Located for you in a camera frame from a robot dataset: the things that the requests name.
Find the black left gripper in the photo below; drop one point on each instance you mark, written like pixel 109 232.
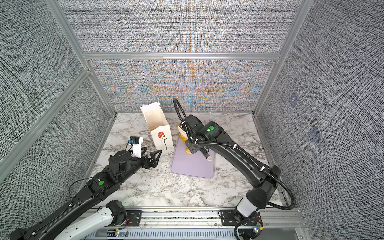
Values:
pixel 154 162

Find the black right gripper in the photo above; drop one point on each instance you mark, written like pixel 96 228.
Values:
pixel 192 148

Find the ring shaped bread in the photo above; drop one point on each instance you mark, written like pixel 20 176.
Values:
pixel 184 137

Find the white paper bag with rose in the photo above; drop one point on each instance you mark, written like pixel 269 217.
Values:
pixel 158 126

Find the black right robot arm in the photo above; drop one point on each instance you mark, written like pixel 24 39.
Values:
pixel 263 178

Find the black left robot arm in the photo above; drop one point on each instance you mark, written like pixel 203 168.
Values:
pixel 96 190

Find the lilac plastic tray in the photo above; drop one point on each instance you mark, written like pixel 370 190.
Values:
pixel 195 165

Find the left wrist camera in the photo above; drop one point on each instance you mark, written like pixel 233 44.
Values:
pixel 136 146

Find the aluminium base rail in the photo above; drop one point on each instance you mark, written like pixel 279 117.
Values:
pixel 187 224

